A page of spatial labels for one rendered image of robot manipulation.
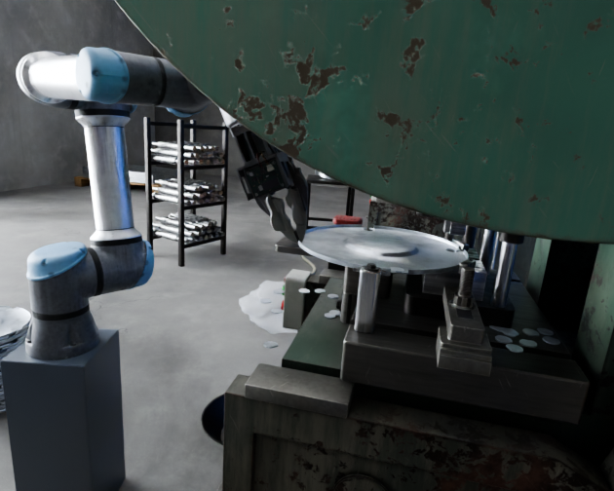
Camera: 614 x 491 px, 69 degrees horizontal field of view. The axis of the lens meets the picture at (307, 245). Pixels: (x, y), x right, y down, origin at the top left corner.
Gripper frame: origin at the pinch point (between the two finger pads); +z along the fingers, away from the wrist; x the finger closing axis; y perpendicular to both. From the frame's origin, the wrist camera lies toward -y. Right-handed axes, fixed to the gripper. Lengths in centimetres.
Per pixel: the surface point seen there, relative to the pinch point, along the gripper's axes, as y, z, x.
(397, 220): -156, 32, 7
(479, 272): 4.8, 13.7, 25.9
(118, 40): -587, -281, -321
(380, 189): 43.7, -7.4, 19.0
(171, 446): -34, 54, -72
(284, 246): 3.0, 0.7, -2.2
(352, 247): 0.8, 4.9, 8.2
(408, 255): 1.0, 9.0, 16.6
